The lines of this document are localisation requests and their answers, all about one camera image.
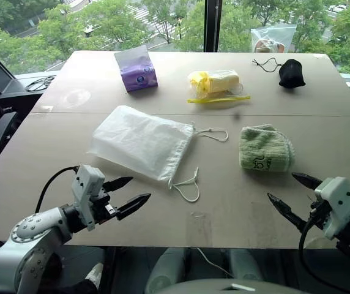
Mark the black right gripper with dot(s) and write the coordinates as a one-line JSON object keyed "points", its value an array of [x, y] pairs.
{"points": [[317, 212]]}

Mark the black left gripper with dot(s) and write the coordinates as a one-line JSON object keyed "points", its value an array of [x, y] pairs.
{"points": [[103, 205]]}

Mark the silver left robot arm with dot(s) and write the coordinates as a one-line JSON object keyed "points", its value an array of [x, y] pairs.
{"points": [[31, 242]]}

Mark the green folded towel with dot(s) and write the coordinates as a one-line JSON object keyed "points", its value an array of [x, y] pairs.
{"points": [[265, 147]]}

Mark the yellow item in zip bag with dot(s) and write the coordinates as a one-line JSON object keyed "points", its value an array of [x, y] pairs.
{"points": [[221, 81]]}

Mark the clear plastic bag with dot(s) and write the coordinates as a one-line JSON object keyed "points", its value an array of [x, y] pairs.
{"points": [[273, 38]]}

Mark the grey rounded robot leg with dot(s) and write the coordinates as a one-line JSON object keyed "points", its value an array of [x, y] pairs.
{"points": [[166, 269], [243, 265]]}

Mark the white shoe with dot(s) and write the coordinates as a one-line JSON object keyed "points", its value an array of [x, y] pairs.
{"points": [[95, 275]]}

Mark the grey robot torso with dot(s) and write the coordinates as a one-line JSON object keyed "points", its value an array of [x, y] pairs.
{"points": [[233, 287]]}

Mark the purple tissue pack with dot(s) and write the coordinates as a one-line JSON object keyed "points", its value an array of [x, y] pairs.
{"points": [[138, 72]]}

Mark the small white block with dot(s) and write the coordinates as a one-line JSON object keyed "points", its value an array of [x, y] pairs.
{"points": [[349, 84]]}

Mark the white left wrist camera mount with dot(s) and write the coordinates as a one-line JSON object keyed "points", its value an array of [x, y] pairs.
{"points": [[87, 183]]}

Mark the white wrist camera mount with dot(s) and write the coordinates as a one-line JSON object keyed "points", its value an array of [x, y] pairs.
{"points": [[337, 202], [87, 183]]}

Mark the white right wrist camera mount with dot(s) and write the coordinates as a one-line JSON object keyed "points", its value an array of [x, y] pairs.
{"points": [[337, 202]]}

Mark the dark window frame post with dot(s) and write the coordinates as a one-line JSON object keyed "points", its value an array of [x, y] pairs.
{"points": [[213, 24]]}

